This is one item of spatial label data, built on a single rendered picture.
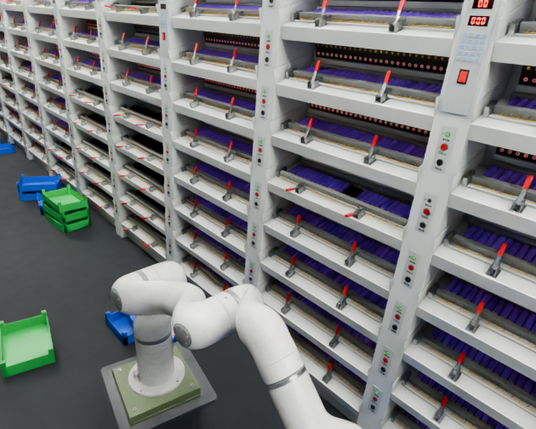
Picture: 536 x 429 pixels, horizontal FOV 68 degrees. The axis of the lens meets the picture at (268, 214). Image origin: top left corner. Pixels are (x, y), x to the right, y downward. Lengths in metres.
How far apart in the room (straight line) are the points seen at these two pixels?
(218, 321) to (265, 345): 0.15
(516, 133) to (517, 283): 0.39
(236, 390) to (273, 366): 1.08
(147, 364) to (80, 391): 0.60
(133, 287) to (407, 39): 1.02
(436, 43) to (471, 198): 0.41
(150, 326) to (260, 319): 0.59
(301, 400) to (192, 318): 0.29
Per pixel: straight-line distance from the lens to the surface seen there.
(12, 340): 2.32
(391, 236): 1.30
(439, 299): 1.37
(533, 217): 1.16
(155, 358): 1.41
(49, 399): 2.00
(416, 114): 1.20
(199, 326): 0.91
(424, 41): 1.20
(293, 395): 0.84
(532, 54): 1.12
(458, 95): 1.15
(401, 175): 1.25
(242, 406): 1.85
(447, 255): 1.26
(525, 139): 1.12
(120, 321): 2.27
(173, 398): 1.46
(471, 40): 1.14
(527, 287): 1.23
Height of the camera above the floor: 1.43
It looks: 25 degrees down
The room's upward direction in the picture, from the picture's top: 5 degrees clockwise
